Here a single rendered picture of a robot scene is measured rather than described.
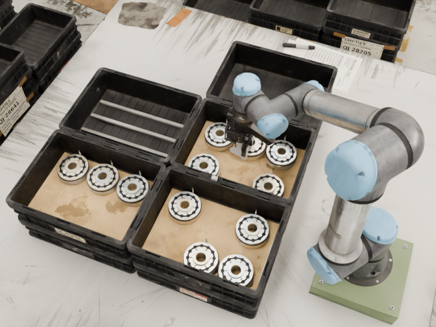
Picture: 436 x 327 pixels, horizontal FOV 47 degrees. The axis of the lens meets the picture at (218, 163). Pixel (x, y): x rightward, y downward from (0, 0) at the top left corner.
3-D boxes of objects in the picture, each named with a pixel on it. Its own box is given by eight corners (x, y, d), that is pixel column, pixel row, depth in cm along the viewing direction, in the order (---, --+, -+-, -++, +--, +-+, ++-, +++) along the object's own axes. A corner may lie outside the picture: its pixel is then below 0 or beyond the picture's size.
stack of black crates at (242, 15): (262, 23, 309) (265, -9, 290) (245, 55, 293) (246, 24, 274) (202, 7, 317) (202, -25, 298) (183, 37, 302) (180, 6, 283)
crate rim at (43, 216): (168, 168, 158) (167, 163, 156) (124, 250, 142) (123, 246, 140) (58, 132, 166) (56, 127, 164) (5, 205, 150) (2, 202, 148)
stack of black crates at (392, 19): (392, 59, 292) (418, -6, 254) (381, 95, 276) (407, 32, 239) (326, 41, 300) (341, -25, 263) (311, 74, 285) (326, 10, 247)
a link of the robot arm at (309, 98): (448, 108, 105) (305, 70, 145) (410, 130, 101) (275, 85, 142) (451, 155, 110) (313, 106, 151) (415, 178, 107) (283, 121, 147)
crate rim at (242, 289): (290, 208, 150) (291, 204, 148) (259, 300, 134) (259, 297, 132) (168, 168, 158) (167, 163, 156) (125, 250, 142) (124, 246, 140)
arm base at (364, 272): (392, 248, 159) (401, 233, 151) (377, 288, 151) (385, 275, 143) (346, 228, 163) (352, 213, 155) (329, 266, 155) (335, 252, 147)
